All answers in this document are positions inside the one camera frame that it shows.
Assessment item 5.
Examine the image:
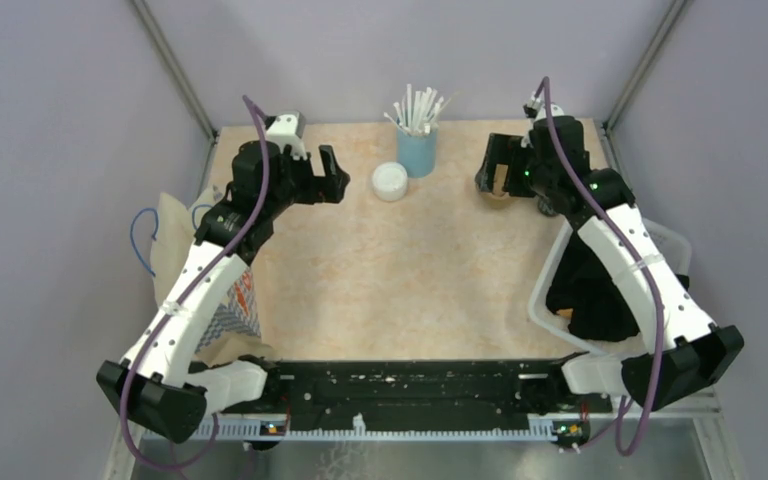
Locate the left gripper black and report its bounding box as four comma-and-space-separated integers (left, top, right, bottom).
264, 144, 349, 218

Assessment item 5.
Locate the stack of white lids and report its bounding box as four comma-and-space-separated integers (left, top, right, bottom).
371, 162, 408, 202

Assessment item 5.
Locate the stack of black cups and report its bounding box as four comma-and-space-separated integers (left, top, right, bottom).
537, 196, 559, 218

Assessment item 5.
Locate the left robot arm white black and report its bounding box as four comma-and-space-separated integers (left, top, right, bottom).
96, 140, 350, 444

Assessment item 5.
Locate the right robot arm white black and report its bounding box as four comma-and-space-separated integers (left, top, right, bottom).
476, 116, 745, 412

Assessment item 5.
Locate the patterned paper takeout bag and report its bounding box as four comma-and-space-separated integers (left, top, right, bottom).
129, 185, 279, 367

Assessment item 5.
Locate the brown pulp cup carrier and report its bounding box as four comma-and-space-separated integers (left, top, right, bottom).
479, 165, 515, 209

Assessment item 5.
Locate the blue straw holder cup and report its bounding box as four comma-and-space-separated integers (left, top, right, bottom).
397, 129, 438, 179

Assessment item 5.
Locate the bundle of white straws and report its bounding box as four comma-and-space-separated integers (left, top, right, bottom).
383, 83, 456, 137

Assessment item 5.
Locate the black cloth in basket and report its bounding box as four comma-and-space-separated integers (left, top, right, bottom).
536, 231, 656, 351

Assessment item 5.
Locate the white plastic basket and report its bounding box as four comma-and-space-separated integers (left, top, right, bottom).
527, 217, 693, 359

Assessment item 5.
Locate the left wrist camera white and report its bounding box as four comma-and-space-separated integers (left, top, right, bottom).
266, 111, 307, 160

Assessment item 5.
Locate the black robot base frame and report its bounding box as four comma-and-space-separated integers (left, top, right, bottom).
223, 359, 613, 432

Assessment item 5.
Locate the white cable duct strip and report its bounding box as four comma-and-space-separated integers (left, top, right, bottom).
142, 413, 591, 444

